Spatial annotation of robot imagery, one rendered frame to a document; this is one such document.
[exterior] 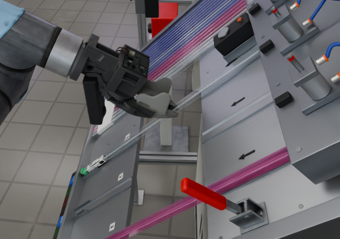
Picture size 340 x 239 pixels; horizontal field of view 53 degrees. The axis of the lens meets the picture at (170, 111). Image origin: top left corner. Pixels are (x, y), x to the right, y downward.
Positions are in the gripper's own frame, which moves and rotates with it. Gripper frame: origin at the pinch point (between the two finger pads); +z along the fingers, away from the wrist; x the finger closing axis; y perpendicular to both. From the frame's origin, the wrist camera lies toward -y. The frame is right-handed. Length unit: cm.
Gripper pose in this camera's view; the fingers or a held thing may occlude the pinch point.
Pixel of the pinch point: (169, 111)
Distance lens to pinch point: 67.2
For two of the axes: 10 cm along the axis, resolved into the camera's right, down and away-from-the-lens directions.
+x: 0.3, -6.8, 7.3
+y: 5.1, -6.2, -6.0
